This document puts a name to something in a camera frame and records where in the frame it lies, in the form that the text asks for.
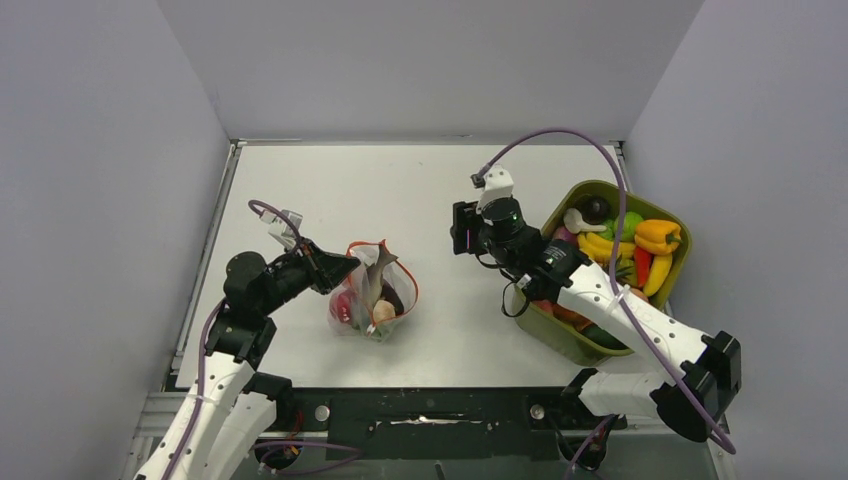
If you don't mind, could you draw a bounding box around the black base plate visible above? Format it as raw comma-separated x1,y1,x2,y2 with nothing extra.
260,387,601,461

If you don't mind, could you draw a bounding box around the grey white mushroom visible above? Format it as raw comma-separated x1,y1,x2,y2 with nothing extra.
563,208,607,235

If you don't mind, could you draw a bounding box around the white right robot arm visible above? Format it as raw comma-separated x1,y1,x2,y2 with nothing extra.
449,197,742,442

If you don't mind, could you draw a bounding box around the orange yellow bell pepper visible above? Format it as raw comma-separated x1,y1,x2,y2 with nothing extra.
634,219,682,256

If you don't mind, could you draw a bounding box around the dark green avocado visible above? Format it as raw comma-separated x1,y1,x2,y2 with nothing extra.
582,324,628,350

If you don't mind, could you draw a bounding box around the clear orange zip bag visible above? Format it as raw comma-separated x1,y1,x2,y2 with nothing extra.
327,240,420,343

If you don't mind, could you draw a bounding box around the green lime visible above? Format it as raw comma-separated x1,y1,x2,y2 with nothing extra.
599,211,644,243

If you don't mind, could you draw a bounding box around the red apple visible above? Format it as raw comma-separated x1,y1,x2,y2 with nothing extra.
329,289,356,327

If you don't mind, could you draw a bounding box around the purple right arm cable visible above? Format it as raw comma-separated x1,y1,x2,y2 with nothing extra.
471,128,738,480

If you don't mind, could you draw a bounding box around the red chili pepper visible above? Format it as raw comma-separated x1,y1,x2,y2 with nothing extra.
633,247,653,288

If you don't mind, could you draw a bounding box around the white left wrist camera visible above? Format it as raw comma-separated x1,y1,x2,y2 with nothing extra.
260,210,303,251

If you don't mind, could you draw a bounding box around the olive green plastic bin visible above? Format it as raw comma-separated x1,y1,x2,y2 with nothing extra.
513,180,696,368

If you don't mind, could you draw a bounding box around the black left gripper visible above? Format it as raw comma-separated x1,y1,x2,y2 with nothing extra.
258,236,360,316

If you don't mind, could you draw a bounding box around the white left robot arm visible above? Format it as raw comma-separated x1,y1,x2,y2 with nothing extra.
135,238,361,479

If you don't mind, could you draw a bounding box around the purple eggplant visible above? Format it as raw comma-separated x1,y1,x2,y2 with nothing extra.
381,283,405,316

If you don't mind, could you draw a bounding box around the grey toy fish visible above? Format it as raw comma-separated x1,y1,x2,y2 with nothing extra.
362,242,398,319

